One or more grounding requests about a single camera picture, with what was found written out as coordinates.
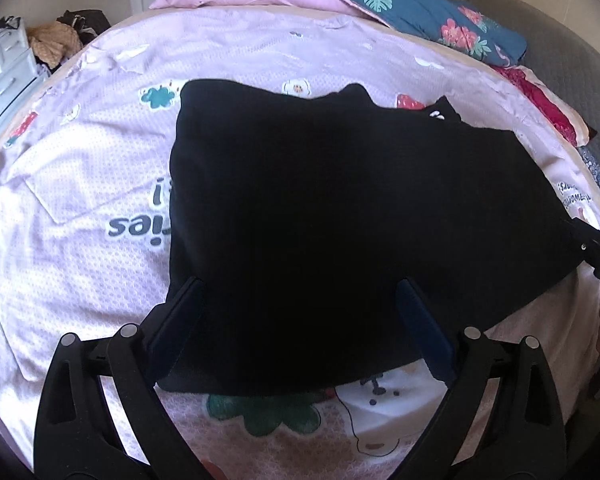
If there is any grey headboard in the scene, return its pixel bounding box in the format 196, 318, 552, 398
466, 0, 600, 233

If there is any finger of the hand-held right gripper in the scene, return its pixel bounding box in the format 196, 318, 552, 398
562, 216, 600, 263

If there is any brown crumpled cloth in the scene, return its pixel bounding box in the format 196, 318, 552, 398
29, 22, 87, 70

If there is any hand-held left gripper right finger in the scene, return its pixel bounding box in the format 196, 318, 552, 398
394, 277, 569, 480

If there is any white drawer cabinet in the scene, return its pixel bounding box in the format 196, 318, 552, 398
0, 27, 52, 147

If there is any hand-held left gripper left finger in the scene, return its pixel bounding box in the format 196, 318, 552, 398
32, 276, 207, 480

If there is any black printed garment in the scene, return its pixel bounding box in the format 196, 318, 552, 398
156, 79, 588, 395

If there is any pink strawberry print bedsheet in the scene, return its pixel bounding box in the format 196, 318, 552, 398
0, 6, 600, 480

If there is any blue floral quilt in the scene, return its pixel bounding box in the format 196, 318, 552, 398
277, 0, 529, 67

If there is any dark bag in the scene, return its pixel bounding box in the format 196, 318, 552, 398
55, 8, 113, 47

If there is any red blanket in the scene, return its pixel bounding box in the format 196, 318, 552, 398
490, 62, 592, 147

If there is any white bear print blanket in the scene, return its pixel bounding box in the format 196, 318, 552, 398
152, 362, 463, 480

